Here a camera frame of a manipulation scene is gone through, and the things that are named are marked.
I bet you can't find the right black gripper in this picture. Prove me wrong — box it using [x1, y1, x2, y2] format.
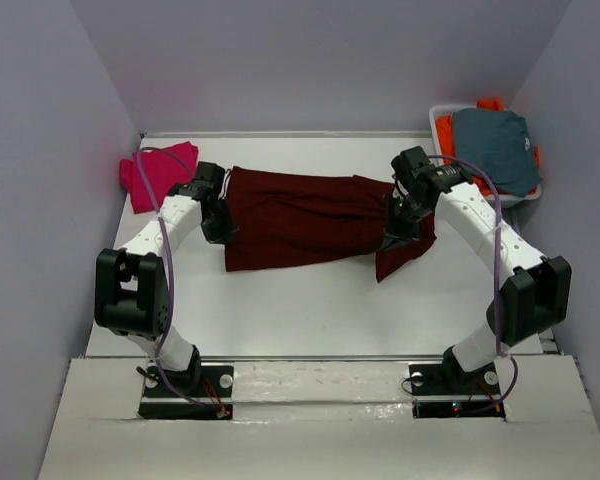
[378, 193, 431, 252]

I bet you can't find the dark red t shirt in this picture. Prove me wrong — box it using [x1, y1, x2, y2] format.
[224, 167, 436, 282]

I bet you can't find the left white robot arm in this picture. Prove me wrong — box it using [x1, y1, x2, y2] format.
[94, 180, 237, 395]

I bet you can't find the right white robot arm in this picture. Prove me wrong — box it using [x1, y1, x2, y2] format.
[376, 163, 572, 392]

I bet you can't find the orange t shirt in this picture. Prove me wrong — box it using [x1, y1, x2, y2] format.
[436, 98, 540, 196]

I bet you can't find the folded pink t shirt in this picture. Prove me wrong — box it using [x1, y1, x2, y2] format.
[119, 142, 199, 214]

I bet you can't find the teal blue t shirt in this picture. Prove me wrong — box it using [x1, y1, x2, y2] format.
[452, 108, 542, 197]

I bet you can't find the white laundry basket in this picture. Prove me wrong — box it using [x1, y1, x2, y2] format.
[428, 103, 542, 208]

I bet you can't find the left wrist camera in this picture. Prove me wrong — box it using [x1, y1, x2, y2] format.
[193, 162, 227, 196]

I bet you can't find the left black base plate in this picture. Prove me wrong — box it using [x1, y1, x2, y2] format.
[136, 363, 234, 421]

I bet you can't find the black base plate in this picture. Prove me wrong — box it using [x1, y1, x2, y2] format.
[136, 363, 234, 421]
[401, 363, 506, 420]

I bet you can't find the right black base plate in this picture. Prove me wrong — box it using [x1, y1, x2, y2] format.
[401, 363, 506, 420]

